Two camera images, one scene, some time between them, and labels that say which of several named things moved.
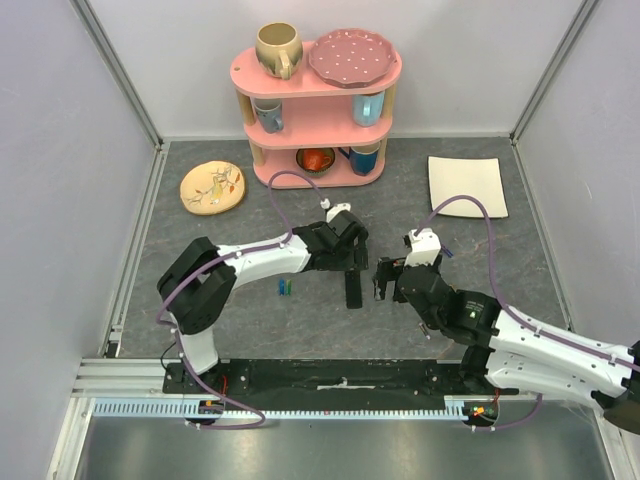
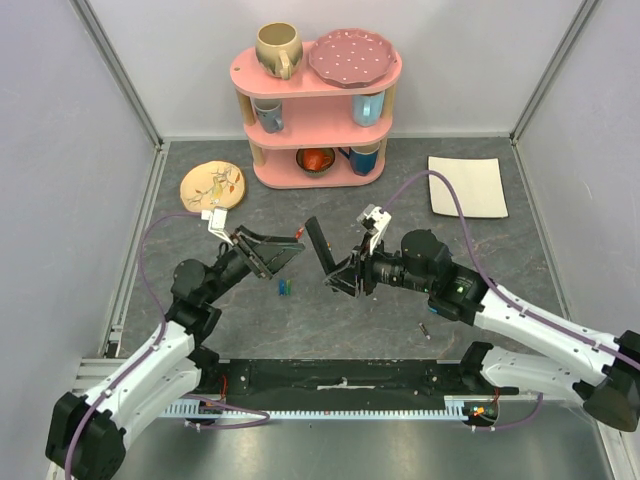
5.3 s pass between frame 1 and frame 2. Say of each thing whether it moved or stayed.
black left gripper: moved
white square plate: stayed
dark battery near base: stayed
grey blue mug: stayed
